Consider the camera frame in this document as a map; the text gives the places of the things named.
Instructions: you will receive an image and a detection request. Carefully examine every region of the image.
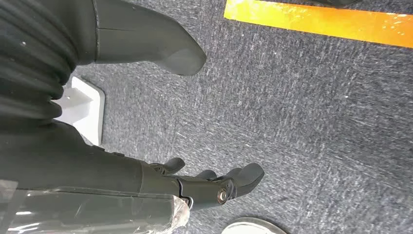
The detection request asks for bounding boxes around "person's left white clog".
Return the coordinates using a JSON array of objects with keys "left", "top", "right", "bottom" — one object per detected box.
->
[{"left": 221, "top": 217, "right": 288, "bottom": 234}]

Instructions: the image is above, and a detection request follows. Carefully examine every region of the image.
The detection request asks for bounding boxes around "robot right arm ribbed sleeve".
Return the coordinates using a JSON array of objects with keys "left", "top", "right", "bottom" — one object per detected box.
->
[{"left": 0, "top": 0, "right": 79, "bottom": 125}]

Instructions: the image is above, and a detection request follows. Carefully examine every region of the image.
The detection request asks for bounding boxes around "yellow floor tape strip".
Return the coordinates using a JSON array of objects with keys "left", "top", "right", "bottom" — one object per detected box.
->
[{"left": 223, "top": 0, "right": 413, "bottom": 49}]

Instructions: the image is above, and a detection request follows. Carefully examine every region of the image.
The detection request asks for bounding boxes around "white robot foot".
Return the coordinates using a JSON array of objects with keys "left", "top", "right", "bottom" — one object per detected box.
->
[{"left": 53, "top": 76, "right": 106, "bottom": 147}]

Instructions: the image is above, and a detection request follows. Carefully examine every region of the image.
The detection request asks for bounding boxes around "clear plastic wrap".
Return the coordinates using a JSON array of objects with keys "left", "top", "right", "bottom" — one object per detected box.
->
[{"left": 0, "top": 179, "right": 191, "bottom": 234}]

